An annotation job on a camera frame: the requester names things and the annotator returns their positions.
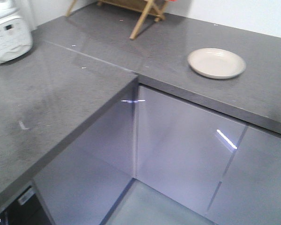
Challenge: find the glossy grey corner cabinet door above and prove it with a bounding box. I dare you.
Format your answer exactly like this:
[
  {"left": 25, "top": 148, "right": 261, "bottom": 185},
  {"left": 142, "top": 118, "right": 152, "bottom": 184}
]
[{"left": 137, "top": 86, "right": 245, "bottom": 215}]

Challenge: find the wooden folding rack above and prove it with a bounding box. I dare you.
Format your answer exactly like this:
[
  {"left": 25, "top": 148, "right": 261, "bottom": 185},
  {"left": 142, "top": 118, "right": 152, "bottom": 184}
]
[{"left": 65, "top": 0, "right": 174, "bottom": 40}]

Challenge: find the glossy grey right cabinet door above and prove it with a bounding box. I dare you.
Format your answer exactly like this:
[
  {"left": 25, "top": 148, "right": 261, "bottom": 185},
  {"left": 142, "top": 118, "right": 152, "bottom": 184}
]
[{"left": 207, "top": 127, "right": 281, "bottom": 225}]

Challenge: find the white rice cooker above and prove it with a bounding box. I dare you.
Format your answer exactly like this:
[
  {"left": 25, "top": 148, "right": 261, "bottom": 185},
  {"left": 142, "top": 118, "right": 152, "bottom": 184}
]
[{"left": 0, "top": 0, "right": 33, "bottom": 64}]

